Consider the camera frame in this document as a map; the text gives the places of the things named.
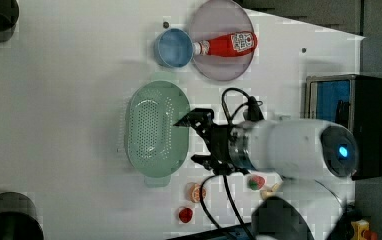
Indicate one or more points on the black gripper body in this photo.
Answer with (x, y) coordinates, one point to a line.
(216, 139)

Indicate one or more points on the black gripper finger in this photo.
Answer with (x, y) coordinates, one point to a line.
(198, 117)
(209, 163)

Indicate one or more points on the green plastic strainer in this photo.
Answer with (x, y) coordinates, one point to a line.
(155, 147)

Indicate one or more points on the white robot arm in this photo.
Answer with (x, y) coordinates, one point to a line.
(311, 156)

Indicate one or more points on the toy banana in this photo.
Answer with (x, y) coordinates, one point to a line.
(269, 192)

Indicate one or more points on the small red toy fruit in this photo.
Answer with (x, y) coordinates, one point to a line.
(185, 215)

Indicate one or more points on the blue plastic cup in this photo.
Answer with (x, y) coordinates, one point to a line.
(173, 48)

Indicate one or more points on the red ketchup bottle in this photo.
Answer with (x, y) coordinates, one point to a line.
(230, 45)

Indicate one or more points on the grey round plate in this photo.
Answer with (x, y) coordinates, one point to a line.
(213, 19)

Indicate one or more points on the blue black case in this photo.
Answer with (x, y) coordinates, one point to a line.
(355, 102)

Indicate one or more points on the black round base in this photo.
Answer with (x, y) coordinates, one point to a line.
(18, 218)

